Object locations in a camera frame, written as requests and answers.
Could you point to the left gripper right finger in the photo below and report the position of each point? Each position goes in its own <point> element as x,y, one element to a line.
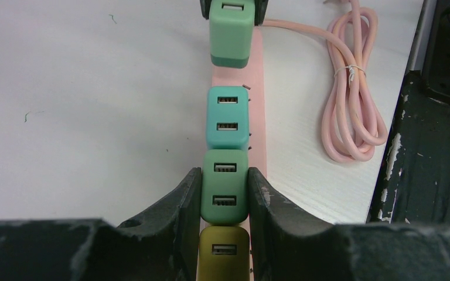
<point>288,243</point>

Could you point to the yellow adapter on pink strip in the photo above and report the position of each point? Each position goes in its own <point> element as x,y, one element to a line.
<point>224,254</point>

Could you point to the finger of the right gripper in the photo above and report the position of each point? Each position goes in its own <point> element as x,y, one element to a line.
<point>260,11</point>
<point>205,8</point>

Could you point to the pink power strip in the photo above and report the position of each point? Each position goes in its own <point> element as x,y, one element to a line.
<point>250,77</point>

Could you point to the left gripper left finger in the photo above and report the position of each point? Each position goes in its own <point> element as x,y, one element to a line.
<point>159,243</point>

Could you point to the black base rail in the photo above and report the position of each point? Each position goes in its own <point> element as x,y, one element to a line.
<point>414,180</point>

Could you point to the green adapter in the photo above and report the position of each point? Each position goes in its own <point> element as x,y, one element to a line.
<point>231,29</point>
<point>224,186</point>

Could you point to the teal adapter on pink strip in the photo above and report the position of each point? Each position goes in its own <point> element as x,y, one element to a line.
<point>227,118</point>

